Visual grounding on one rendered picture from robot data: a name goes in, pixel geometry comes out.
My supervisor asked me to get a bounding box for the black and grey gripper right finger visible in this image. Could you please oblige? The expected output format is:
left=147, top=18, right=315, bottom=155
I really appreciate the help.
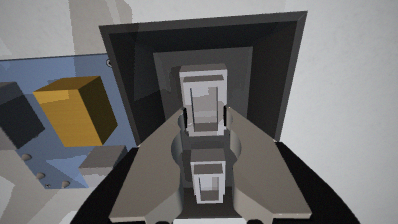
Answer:
left=223, top=105, right=361, bottom=224

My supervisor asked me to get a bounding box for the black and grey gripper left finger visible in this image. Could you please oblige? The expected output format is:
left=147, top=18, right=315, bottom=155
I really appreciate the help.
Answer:
left=70, top=107, right=187, bottom=224

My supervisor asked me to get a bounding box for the yellow brass block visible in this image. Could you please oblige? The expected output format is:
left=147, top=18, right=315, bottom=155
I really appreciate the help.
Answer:
left=33, top=76, right=118, bottom=147

